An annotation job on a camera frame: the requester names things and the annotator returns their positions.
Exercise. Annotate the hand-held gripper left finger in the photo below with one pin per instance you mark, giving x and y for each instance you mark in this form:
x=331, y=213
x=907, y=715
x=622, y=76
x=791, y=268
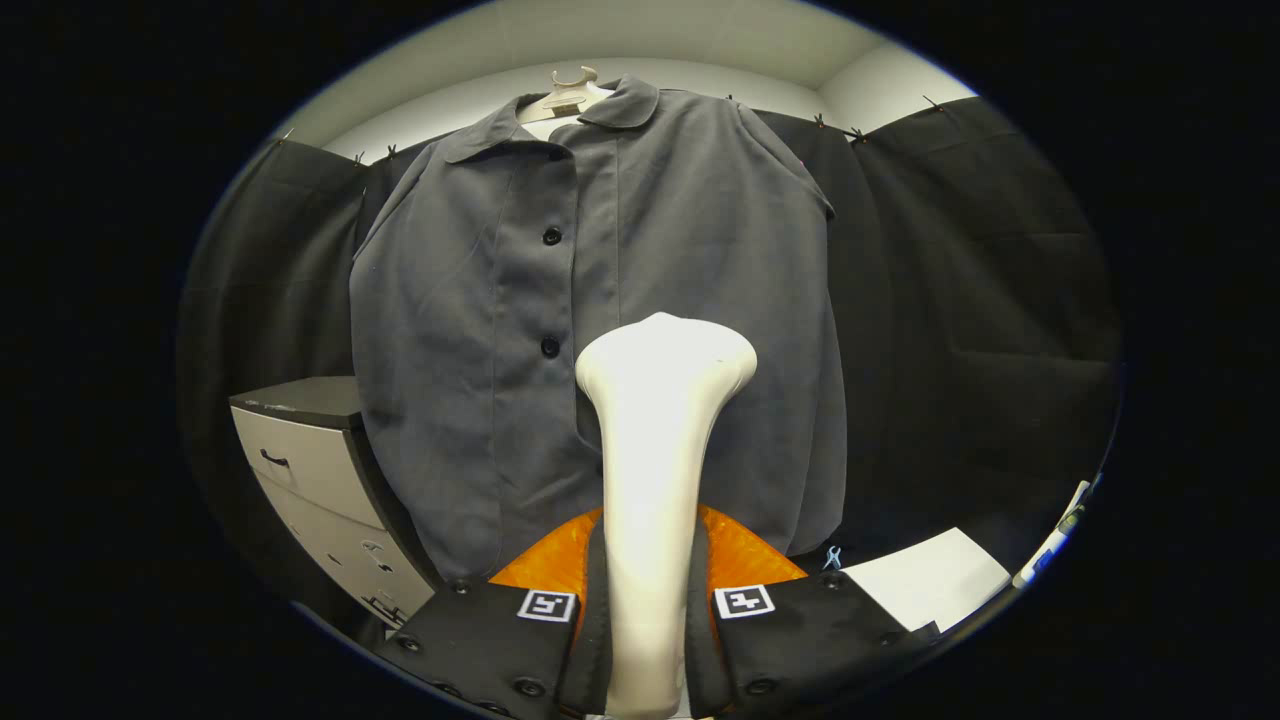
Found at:
x=490, y=640

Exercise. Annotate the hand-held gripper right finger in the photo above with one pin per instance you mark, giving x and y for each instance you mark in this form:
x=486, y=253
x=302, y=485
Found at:
x=820, y=640

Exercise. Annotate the white garment steamer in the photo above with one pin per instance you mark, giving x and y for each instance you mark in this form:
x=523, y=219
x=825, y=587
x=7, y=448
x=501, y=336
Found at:
x=650, y=480

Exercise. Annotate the grey button shirt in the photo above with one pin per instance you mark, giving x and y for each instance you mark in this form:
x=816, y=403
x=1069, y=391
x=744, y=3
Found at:
x=450, y=350

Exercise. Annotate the small blue clip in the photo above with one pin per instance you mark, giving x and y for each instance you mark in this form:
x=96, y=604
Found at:
x=832, y=558

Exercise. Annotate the grey drawer cabinet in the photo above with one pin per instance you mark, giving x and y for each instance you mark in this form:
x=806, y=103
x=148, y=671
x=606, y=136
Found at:
x=300, y=470

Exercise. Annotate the black backdrop cloth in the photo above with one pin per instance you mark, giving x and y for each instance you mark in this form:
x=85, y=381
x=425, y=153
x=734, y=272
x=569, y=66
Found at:
x=980, y=300

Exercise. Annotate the white mannequin torso stand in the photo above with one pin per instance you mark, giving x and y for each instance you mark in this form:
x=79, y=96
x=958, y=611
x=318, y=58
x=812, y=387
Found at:
x=565, y=100

